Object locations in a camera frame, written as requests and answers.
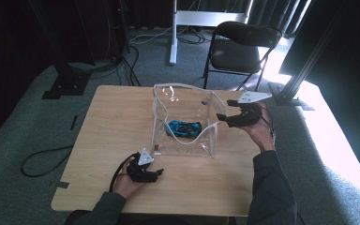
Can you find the grey tape piece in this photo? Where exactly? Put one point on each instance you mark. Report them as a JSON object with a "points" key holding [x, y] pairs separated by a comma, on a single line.
{"points": [[62, 184]]}

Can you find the person's left hand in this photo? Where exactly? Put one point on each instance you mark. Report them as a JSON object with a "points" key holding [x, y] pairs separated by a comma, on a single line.
{"points": [[123, 186]]}

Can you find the black stand with base plate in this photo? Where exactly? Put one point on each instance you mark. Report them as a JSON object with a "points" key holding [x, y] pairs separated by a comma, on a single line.
{"points": [[67, 84]]}

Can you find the clear plastic bag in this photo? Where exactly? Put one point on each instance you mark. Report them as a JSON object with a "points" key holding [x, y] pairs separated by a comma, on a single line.
{"points": [[184, 146]]}

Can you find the black aluminium profile stand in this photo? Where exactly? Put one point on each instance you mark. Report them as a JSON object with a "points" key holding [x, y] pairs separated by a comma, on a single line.
{"points": [[289, 90]]}

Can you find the black tape strip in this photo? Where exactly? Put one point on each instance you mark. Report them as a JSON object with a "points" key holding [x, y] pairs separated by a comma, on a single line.
{"points": [[73, 122]]}

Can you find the white desk frame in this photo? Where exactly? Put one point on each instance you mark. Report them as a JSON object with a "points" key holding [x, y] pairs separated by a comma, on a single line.
{"points": [[175, 37]]}

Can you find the dark curtain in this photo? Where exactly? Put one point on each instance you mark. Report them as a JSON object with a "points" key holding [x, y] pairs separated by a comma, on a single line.
{"points": [[272, 15]]}

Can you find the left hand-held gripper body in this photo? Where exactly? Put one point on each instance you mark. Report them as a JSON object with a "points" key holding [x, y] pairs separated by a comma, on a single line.
{"points": [[139, 170]]}

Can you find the blue toy car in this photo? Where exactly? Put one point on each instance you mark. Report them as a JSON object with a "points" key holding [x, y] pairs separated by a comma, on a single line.
{"points": [[182, 128]]}

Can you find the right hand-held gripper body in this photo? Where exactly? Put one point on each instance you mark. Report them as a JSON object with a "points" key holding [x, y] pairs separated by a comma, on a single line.
{"points": [[250, 115]]}

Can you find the person's right hand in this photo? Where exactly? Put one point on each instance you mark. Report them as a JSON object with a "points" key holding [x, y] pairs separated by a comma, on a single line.
{"points": [[261, 134]]}

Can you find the black folding chair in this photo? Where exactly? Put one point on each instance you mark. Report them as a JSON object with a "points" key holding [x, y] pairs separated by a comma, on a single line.
{"points": [[236, 54]]}

